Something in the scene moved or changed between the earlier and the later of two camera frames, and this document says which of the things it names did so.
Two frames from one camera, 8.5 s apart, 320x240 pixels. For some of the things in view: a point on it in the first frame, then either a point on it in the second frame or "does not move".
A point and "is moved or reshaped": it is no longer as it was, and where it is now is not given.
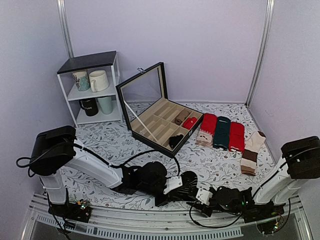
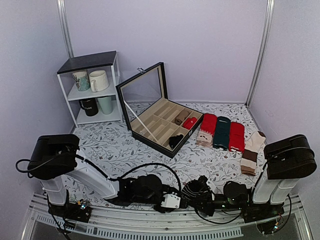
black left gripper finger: (162, 199) -> (162, 209)
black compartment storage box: (163, 124) does not move
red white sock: (237, 137) does not move
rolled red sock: (189, 123) does not move
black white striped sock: (188, 191) is moved or reshaped
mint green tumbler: (106, 104) does not move
